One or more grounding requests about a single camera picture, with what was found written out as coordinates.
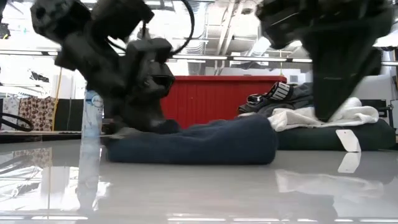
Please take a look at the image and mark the grey shorts with printed waistband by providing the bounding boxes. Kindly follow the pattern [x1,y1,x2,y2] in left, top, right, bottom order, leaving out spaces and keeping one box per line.
[238,81,315,118]

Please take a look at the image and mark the small black garment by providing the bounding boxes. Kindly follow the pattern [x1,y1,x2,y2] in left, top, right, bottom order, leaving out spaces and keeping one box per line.
[105,114,279,166]

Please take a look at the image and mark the black partition panel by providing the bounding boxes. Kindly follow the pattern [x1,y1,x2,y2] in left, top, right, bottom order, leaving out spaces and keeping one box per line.
[54,98,85,131]

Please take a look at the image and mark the red plastic laundry basket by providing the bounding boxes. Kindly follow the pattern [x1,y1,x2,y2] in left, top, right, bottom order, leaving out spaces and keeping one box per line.
[160,75,287,130]

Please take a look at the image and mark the black wall screen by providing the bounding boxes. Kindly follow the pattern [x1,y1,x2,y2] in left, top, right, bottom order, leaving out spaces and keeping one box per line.
[360,98,387,118]

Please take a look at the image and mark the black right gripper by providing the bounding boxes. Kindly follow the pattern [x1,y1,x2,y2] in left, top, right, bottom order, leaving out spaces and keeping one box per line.
[298,0,394,122]

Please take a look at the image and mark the brown patterned fabric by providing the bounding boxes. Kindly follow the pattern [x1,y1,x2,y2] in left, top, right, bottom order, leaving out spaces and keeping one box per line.
[2,95,57,131]

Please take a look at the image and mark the spray bottle with blue cap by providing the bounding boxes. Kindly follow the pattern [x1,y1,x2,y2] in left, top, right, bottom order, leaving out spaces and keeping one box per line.
[80,90,105,142]

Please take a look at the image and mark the yellow cable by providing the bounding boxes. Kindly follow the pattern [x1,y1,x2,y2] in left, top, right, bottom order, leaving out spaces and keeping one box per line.
[52,67,63,131]

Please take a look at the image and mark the ceiling light strip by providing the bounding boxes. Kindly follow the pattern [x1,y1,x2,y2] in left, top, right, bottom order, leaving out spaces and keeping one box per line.
[0,49,229,60]
[233,56,398,67]

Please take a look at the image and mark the black ceiling-mounted box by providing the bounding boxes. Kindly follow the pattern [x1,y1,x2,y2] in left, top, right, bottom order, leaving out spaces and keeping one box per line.
[0,22,11,40]

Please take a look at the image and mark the white tag with hole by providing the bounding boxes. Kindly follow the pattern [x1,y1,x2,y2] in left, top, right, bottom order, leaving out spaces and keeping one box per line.
[335,129,363,153]

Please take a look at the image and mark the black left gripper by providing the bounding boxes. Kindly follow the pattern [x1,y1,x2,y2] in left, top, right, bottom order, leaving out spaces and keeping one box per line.
[102,55,167,133]

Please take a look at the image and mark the white lace garment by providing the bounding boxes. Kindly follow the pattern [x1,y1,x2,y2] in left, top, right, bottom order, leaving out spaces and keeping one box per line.
[238,97,380,133]

